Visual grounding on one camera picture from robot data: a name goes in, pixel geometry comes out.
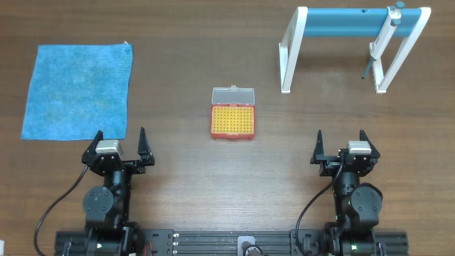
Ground mounting rail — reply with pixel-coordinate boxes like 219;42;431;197
53;229;410;256

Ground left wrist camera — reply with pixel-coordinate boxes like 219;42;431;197
94;139;124;161

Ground red and yellow tip box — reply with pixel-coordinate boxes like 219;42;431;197
209;85;257;141

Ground white and blue stand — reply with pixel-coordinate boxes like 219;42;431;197
278;6;432;95

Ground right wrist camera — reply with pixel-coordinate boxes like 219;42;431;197
347;140;373;155

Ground white pipette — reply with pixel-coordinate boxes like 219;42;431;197
361;1;406;80

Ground black cable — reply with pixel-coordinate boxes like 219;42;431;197
294;159;345;250
33;164;90;256

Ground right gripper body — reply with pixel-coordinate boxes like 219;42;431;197
318;149;378;178

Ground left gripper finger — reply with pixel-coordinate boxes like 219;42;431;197
81;129;105;164
136;127;156;167

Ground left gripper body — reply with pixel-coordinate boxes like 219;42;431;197
85;151;147;176

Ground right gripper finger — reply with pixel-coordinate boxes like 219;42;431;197
358;129;381;159
309;129;326;166

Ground blue cloth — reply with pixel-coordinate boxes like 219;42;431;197
20;41;134;142

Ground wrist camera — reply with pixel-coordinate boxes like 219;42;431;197
94;139;124;161
347;140;373;155

